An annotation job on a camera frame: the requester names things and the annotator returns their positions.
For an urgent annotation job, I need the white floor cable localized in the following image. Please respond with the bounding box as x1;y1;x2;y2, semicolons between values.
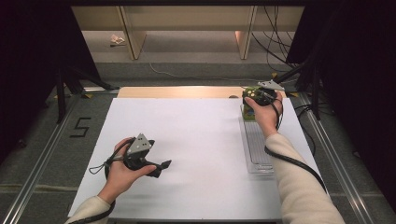
148;62;273;84

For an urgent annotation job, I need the thin black floor cable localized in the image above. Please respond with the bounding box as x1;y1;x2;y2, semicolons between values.
293;104;317;157

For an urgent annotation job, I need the beige shelf unit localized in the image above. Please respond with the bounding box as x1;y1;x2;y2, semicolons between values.
70;5;304;62

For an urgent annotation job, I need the black metal stand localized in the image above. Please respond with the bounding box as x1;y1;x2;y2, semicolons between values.
261;59;322;121
55;63;120;124

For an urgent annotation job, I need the person's right hand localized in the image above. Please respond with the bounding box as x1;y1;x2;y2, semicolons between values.
244;91;285;139

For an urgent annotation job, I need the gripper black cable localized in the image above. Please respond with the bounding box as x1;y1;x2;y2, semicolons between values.
68;136;138;224
263;98;328;194

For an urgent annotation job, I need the crumpled white paper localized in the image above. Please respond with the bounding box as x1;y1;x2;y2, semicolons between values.
108;34;126;48

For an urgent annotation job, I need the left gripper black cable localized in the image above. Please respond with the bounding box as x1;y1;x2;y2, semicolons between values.
68;136;138;224

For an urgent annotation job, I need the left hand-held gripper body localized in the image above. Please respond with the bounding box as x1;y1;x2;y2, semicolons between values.
123;133;163;179

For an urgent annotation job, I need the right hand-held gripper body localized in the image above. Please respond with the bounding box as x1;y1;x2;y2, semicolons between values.
248;79;286;107

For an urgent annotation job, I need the black cable bundle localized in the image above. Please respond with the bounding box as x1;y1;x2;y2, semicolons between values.
250;5;301;73

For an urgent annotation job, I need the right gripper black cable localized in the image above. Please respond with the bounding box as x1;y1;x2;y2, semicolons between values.
263;98;328;194

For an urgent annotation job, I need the wooden table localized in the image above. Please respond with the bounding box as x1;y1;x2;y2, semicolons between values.
117;86;288;100

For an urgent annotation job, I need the person's left hand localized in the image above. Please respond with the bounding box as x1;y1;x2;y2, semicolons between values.
97;137;158;205

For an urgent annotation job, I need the aluminium floor rail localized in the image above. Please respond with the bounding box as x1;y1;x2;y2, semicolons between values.
297;92;376;224
0;92;82;224

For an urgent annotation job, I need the short aluminium rail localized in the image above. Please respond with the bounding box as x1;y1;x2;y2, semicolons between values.
82;86;120;94

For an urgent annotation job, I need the black curtain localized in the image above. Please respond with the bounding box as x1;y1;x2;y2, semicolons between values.
285;0;396;216
0;0;102;160

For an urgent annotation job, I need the clear plastic tray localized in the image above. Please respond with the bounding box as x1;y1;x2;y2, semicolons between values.
238;104;276;175

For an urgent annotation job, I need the white table mat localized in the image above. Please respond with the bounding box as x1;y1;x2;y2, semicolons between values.
67;97;337;220

